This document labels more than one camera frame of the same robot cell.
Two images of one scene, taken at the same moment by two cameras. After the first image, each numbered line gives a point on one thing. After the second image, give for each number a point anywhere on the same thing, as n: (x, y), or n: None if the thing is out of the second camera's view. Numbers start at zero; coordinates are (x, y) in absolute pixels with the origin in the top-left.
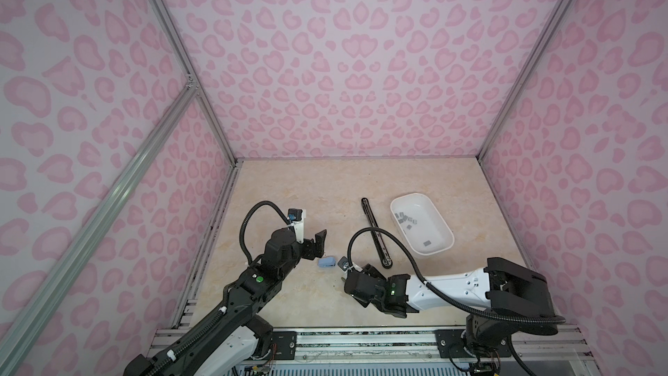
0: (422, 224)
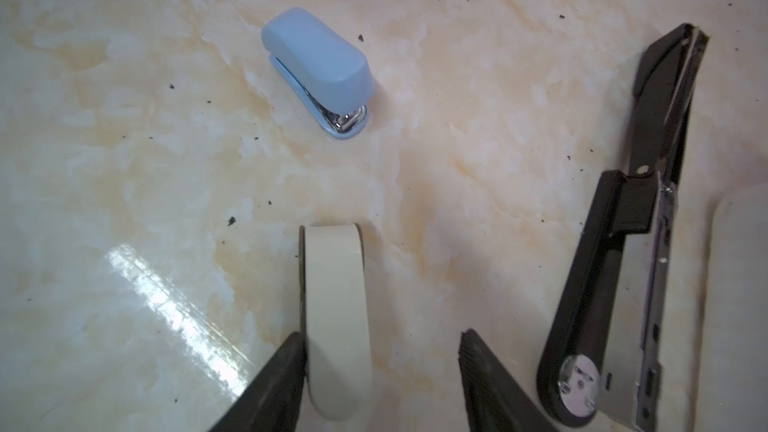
0: (730, 388)
